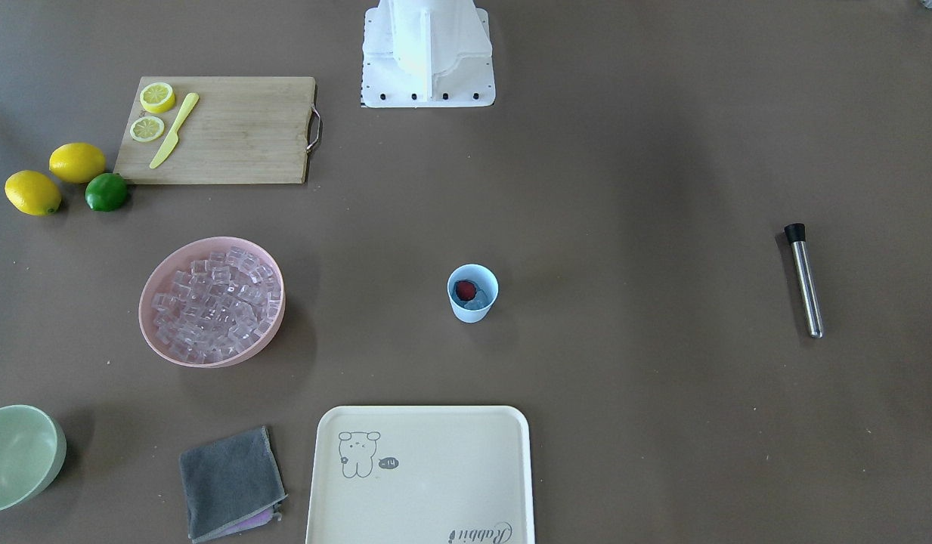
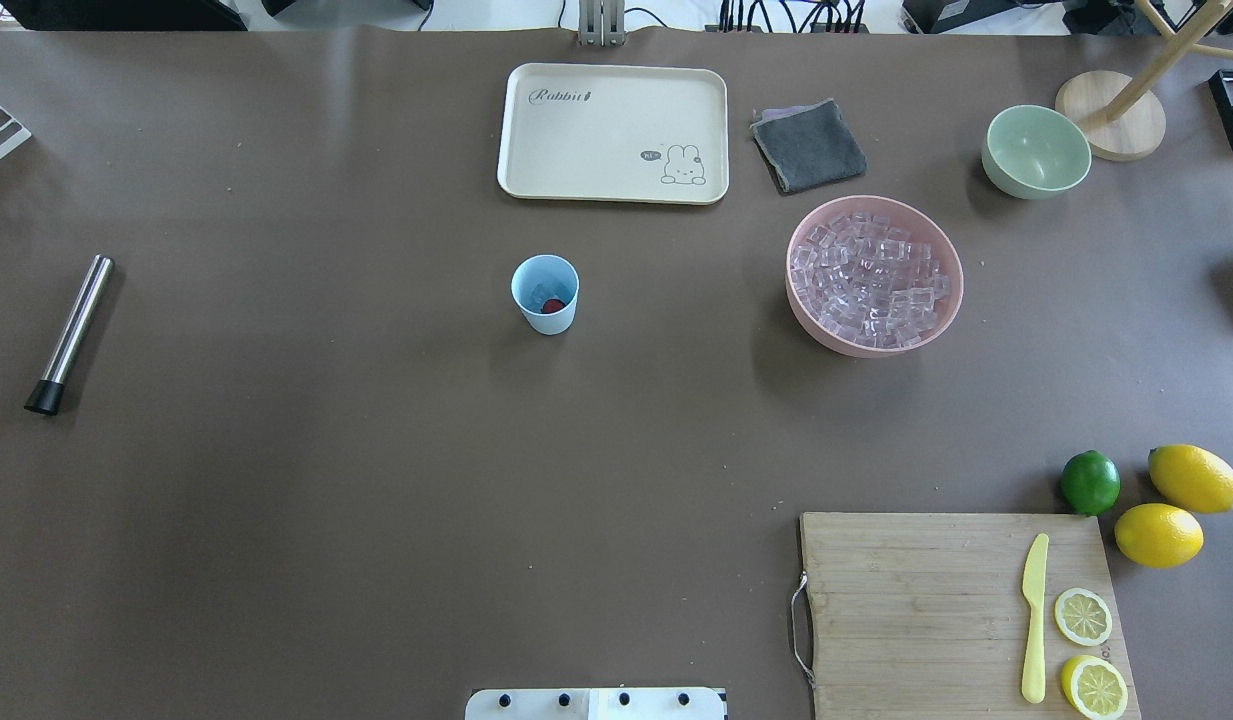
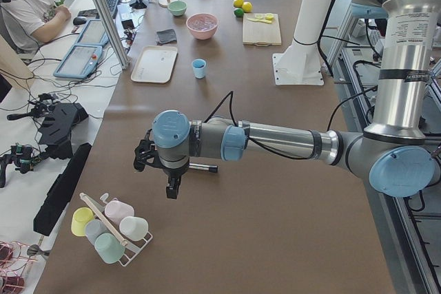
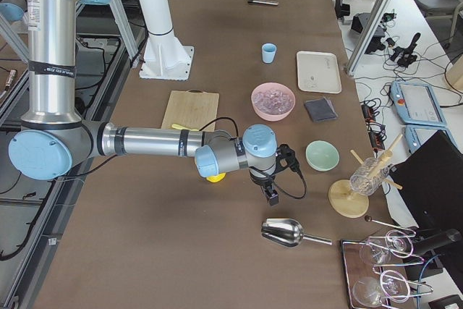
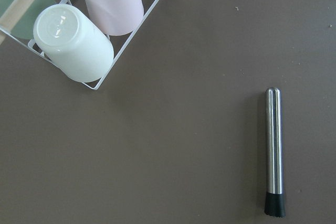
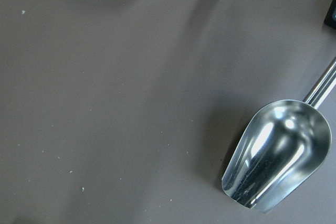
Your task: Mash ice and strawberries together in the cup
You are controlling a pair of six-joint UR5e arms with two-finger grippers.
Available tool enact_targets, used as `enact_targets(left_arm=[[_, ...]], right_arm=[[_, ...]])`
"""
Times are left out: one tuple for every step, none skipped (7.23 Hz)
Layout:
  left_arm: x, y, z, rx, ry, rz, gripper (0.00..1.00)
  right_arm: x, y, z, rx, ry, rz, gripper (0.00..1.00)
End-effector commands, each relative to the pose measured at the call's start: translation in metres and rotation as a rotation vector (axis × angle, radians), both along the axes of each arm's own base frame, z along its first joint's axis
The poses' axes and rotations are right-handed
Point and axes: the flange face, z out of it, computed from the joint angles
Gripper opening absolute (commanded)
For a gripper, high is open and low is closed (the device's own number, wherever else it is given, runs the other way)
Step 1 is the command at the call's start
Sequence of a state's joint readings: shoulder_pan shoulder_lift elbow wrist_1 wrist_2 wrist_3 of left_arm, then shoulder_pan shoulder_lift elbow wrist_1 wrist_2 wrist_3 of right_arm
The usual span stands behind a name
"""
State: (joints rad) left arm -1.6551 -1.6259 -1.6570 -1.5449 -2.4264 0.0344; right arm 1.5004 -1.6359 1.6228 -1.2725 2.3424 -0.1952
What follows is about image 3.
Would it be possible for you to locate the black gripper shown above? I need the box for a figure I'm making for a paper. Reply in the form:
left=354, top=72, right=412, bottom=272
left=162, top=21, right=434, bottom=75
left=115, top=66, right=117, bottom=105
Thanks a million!
left=163, top=161, right=189, bottom=199

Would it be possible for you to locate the steel muddler black tip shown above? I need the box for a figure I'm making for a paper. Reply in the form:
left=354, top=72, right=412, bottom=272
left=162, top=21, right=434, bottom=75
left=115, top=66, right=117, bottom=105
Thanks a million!
left=189, top=163, right=218, bottom=174

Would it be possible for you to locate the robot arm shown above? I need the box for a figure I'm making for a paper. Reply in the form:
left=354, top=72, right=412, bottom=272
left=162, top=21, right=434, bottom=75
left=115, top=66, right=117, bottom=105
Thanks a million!
left=146, top=0, right=440, bottom=198

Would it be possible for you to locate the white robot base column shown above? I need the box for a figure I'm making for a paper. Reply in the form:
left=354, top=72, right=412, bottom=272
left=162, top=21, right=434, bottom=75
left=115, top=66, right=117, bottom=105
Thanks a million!
left=273, top=0, right=332, bottom=85

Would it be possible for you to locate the white cup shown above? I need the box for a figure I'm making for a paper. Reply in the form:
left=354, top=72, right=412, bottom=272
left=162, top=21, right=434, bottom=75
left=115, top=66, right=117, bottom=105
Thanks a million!
left=119, top=216, right=149, bottom=241

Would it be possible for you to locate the pink cup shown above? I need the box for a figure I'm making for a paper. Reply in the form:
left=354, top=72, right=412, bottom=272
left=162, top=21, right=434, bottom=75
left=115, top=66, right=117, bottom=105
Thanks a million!
left=104, top=200, right=134, bottom=225

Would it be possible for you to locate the green cup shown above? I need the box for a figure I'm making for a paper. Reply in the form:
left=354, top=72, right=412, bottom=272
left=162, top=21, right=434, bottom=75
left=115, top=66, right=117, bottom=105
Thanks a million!
left=94, top=233, right=125, bottom=264

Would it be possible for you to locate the grey blue cup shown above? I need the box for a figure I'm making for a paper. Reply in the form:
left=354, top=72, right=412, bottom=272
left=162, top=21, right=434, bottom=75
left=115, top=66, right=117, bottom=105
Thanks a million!
left=85, top=219, right=107, bottom=245

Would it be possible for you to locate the yellow cup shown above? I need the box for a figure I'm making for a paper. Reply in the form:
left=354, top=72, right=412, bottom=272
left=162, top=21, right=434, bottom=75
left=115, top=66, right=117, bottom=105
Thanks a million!
left=71, top=207, right=94, bottom=237

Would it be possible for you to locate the light blue cup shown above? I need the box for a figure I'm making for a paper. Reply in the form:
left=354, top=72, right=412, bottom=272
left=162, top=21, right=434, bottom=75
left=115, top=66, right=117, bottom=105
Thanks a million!
left=192, top=59, right=207, bottom=79

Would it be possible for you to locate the pink bowl of ice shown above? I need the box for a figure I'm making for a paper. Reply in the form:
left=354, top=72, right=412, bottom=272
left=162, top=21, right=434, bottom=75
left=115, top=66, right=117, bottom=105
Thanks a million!
left=186, top=13, right=218, bottom=40

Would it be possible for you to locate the black long bar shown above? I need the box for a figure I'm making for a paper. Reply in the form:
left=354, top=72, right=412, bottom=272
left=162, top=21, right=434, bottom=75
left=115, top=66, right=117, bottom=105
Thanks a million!
left=33, top=143, right=92, bottom=236

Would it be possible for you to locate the cream rabbit tray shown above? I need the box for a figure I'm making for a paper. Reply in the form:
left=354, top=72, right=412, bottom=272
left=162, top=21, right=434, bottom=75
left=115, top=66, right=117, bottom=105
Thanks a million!
left=131, top=45, right=178, bottom=84

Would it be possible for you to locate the black stand device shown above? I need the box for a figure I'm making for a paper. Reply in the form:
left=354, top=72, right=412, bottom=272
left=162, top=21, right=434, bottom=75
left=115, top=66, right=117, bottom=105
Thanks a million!
left=38, top=103, right=88, bottom=160

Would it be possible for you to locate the grey folded cloth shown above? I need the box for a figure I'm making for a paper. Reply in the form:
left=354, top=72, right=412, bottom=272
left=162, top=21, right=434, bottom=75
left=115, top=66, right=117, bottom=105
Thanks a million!
left=156, top=29, right=177, bottom=45

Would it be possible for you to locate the blue teach pendant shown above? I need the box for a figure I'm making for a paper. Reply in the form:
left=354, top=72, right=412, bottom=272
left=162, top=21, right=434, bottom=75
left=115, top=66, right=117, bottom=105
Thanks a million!
left=53, top=44, right=103, bottom=79
left=76, top=19, right=109, bottom=46

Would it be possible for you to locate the mint green bowl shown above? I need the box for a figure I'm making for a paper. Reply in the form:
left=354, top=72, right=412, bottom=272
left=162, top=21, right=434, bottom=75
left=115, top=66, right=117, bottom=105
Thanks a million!
left=167, top=0, right=187, bottom=17

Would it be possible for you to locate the wooden cutting board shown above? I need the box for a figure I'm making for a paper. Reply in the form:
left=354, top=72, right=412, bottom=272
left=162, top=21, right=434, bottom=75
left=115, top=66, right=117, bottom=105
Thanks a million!
left=243, top=13, right=282, bottom=46

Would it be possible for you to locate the green lime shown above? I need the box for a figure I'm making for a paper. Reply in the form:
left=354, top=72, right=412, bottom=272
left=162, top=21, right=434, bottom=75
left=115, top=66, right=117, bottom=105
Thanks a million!
left=234, top=8, right=244, bottom=18

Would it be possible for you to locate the yellow plastic knife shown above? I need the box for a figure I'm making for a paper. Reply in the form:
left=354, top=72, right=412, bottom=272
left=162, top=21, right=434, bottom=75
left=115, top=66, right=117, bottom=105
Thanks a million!
left=246, top=17, right=273, bottom=24

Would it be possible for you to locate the yellow lemon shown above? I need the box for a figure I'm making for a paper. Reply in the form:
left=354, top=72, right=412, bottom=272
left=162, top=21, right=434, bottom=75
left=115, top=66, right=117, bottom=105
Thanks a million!
left=241, top=1, right=253, bottom=13
left=233, top=0, right=244, bottom=8

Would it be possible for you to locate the black keyboard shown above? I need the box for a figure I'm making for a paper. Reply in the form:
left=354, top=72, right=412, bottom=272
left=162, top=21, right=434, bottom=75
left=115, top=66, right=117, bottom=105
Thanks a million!
left=102, top=0, right=123, bottom=19

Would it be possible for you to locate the seated person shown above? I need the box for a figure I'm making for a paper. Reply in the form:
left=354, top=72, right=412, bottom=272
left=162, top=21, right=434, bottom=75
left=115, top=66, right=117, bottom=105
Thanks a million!
left=2, top=0, right=72, bottom=53

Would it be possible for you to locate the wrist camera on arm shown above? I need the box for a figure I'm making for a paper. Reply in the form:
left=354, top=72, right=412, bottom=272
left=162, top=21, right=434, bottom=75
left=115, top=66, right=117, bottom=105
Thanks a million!
left=133, top=129, right=162, bottom=172

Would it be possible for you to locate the white wire cup rack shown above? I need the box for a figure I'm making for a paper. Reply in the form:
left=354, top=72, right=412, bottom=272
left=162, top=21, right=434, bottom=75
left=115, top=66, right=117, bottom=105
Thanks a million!
left=79, top=192, right=154, bottom=266

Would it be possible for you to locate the aluminium frame post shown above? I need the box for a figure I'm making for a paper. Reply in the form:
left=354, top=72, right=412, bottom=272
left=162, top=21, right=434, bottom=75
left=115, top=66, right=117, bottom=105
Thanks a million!
left=93, top=0, right=130, bottom=70

